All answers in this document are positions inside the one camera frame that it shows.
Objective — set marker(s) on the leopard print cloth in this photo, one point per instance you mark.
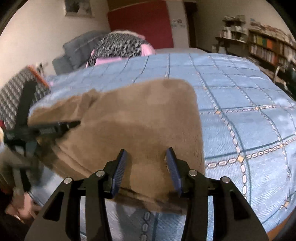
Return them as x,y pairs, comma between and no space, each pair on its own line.
118,47

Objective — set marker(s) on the black chair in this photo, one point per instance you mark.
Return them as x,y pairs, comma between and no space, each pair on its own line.
290,74

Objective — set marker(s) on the person's left hand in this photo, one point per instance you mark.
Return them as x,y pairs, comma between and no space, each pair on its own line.
19,208

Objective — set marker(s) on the wooden bookshelf with books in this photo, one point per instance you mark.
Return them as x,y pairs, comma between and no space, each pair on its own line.
268,46

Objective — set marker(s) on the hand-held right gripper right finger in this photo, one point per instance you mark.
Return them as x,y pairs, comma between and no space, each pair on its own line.
174,172

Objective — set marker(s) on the wall stickers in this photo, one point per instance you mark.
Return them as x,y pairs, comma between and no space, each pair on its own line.
178,23

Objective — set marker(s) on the white mattress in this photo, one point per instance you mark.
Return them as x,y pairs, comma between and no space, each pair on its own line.
180,51

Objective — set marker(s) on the framed wall picture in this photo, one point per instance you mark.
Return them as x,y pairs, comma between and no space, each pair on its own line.
78,8

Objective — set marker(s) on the red wall panel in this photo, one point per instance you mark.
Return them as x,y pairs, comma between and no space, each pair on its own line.
143,23

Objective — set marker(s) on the wooden rack with items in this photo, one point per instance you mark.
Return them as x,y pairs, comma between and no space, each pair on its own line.
232,32

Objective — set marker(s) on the pink blanket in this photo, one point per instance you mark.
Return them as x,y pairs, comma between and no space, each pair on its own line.
148,49

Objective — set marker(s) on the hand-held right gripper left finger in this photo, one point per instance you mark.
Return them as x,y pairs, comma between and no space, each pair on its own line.
119,172

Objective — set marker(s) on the brown fleece pants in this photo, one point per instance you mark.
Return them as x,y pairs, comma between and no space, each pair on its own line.
143,120

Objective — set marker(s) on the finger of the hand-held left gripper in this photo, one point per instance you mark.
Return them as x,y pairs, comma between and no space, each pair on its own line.
57,127
25,104

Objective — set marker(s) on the orange edged cushion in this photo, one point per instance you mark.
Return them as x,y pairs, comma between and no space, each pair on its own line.
39,77

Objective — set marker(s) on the dark wooden door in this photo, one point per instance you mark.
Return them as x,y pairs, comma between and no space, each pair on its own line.
190,23

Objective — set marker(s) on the blue checked blanket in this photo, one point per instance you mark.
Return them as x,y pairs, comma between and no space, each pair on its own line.
231,92

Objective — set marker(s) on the dark plaid pillow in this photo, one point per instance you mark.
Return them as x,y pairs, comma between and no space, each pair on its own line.
11,99

